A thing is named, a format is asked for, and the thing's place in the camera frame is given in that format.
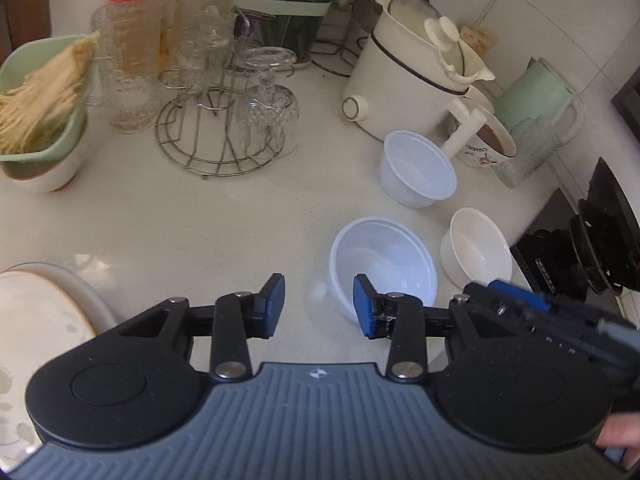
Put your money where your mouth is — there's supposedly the floral mug with white handle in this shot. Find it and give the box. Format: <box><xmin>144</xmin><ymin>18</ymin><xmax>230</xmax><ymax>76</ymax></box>
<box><xmin>439</xmin><ymin>106</ymin><xmax>518</xmax><ymax>169</ymax></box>

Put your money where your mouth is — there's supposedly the brown-rimmed white plate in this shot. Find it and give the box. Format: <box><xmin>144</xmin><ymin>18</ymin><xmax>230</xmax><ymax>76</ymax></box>
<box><xmin>0</xmin><ymin>262</ymin><xmax>99</xmax><ymax>467</ymax></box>

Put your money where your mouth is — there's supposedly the translucent plastic bowl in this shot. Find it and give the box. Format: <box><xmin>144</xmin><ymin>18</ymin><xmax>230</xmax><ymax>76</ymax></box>
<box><xmin>328</xmin><ymin>216</ymin><xmax>439</xmax><ymax>325</ymax></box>
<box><xmin>378</xmin><ymin>129</ymin><xmax>459</xmax><ymax>210</ymax></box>

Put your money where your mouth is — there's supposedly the glass jar with red lid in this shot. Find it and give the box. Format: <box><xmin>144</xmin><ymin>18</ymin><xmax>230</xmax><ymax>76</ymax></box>
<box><xmin>91</xmin><ymin>0</ymin><xmax>174</xmax><ymax>134</ymax></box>

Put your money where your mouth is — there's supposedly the bundle of dry noodles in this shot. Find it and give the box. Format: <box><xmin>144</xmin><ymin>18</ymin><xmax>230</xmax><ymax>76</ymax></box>
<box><xmin>0</xmin><ymin>31</ymin><xmax>102</xmax><ymax>156</ymax></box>

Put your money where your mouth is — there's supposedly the pale green kettle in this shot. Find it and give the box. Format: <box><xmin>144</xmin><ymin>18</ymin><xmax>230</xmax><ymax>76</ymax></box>
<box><xmin>494</xmin><ymin>57</ymin><xmax>586</xmax><ymax>162</ymax></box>

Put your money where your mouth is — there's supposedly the white electric pot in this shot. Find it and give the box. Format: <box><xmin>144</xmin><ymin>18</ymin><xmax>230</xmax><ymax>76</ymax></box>
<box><xmin>342</xmin><ymin>0</ymin><xmax>497</xmax><ymax>144</ymax></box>

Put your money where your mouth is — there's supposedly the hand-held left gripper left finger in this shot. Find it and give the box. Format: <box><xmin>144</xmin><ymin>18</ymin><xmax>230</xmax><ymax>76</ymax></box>
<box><xmin>117</xmin><ymin>273</ymin><xmax>287</xmax><ymax>382</ymax></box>

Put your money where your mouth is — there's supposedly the white ceramic bowl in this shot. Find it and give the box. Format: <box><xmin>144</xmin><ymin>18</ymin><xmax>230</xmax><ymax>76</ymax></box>
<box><xmin>439</xmin><ymin>207</ymin><xmax>514</xmax><ymax>287</ymax></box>

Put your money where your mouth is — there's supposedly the wire cup rack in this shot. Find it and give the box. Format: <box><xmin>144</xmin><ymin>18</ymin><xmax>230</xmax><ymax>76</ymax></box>
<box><xmin>154</xmin><ymin>35</ymin><xmax>299</xmax><ymax>179</ymax></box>

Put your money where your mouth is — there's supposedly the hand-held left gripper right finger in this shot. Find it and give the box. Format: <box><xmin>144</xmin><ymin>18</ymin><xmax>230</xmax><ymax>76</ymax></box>
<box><xmin>352</xmin><ymin>273</ymin><xmax>506</xmax><ymax>382</ymax></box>

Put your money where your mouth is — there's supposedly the person's right hand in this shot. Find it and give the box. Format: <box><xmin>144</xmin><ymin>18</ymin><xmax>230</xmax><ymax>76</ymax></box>
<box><xmin>596</xmin><ymin>409</ymin><xmax>640</xmax><ymax>467</ymax></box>

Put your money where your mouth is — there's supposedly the crystal goblet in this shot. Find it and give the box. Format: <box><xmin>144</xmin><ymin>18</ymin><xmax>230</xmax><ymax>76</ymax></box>
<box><xmin>234</xmin><ymin>47</ymin><xmax>301</xmax><ymax>155</ymax></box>

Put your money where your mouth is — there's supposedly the ribbed glass cup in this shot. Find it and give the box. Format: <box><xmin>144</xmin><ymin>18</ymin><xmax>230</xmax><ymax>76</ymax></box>
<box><xmin>494</xmin><ymin>114</ymin><xmax>557</xmax><ymax>189</ymax></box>

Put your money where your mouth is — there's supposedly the green plastic basket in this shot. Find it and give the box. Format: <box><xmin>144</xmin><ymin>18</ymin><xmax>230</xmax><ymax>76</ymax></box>
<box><xmin>0</xmin><ymin>33</ymin><xmax>102</xmax><ymax>164</ymax></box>

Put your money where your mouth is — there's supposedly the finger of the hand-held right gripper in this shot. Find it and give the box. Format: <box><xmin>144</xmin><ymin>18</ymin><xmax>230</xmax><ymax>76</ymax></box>
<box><xmin>462</xmin><ymin>279</ymin><xmax>556</xmax><ymax>333</ymax></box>

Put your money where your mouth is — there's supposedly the brown cork block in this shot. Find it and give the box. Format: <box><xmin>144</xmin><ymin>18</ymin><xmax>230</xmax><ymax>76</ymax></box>
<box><xmin>456</xmin><ymin>24</ymin><xmax>501</xmax><ymax>59</ymax></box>

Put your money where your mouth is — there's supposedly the green chopstick holder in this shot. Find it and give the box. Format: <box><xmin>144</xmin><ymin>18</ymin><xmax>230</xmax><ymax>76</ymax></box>
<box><xmin>231</xmin><ymin>0</ymin><xmax>334</xmax><ymax>69</ymax></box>

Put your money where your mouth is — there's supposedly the white bowl with orange foot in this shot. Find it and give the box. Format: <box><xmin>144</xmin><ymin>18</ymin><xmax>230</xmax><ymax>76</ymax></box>
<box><xmin>2</xmin><ymin>110</ymin><xmax>89</xmax><ymax>194</ymax></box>

